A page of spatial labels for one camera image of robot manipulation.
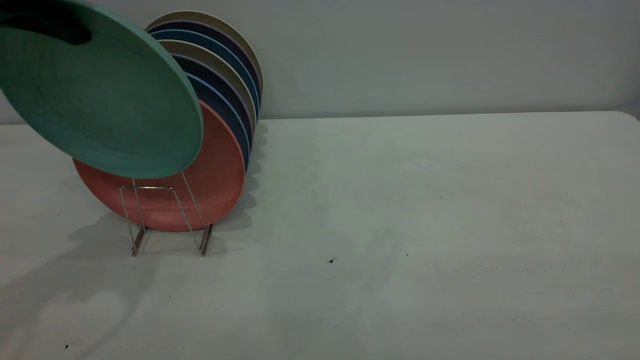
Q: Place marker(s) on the beige round plate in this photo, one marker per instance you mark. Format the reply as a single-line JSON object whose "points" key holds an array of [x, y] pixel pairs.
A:
{"points": [[200, 16], [210, 54]]}

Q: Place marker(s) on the green round plate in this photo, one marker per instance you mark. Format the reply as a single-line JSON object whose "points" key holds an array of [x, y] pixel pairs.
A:
{"points": [[100, 110]]}

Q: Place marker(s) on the pink round plate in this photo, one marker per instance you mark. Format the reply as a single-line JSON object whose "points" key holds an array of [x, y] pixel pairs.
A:
{"points": [[210, 190]]}

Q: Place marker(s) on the navy plate light blue rim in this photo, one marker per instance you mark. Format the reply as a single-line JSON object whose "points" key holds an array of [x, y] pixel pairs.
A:
{"points": [[225, 115]]}

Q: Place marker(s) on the teal blue round plate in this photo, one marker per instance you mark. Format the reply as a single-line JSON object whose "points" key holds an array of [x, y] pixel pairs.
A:
{"points": [[210, 39]]}

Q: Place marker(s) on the dark purple plate lavender rim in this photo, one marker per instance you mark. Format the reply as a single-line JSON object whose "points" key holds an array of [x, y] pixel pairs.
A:
{"points": [[220, 80], [215, 31]]}

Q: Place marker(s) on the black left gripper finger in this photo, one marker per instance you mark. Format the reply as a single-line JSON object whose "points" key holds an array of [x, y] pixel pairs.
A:
{"points": [[50, 29]]}

